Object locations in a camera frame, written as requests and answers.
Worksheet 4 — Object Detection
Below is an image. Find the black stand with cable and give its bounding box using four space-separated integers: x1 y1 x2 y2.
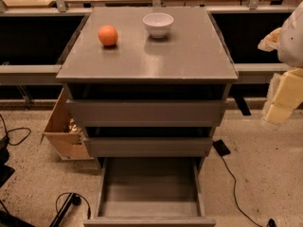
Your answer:
49 192 92 227

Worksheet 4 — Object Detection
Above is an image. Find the brown cardboard box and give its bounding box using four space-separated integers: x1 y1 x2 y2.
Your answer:
44 89 91 160

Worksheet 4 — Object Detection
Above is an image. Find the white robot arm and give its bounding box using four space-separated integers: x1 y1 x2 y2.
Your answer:
258 2 303 129

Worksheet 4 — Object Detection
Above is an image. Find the grey drawer cabinet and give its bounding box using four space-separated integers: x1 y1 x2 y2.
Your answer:
56 6 239 166

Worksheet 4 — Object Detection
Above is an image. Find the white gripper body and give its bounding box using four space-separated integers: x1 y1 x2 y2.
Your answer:
272 68 303 110

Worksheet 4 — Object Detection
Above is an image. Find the grey bottom drawer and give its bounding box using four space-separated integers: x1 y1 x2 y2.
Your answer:
84 158 215 227

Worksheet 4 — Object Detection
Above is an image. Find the grey drawer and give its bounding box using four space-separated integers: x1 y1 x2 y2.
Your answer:
84 137 212 157
66 99 226 127
84 158 215 227

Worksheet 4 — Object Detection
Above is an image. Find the black equipment left edge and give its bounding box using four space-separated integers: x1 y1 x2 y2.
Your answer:
0 136 34 227

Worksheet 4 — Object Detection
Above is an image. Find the black power adapter with cable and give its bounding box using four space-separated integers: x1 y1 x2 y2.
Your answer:
212 139 277 227

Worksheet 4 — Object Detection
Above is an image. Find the yellowish foam gripper finger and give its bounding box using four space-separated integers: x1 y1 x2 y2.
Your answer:
264 105 293 125

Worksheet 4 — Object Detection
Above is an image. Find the white ceramic bowl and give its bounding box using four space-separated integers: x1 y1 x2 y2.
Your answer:
143 12 174 38

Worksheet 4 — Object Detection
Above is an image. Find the orange ball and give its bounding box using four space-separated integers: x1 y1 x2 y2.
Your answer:
98 25 118 46

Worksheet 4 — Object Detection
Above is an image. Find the grey middle drawer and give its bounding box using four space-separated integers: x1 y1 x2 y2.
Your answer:
84 137 212 157

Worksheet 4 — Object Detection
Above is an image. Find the black cable left floor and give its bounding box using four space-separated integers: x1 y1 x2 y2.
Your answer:
0 113 32 147

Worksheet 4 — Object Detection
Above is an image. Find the grey top drawer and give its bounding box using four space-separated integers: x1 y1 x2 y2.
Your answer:
66 99 226 127

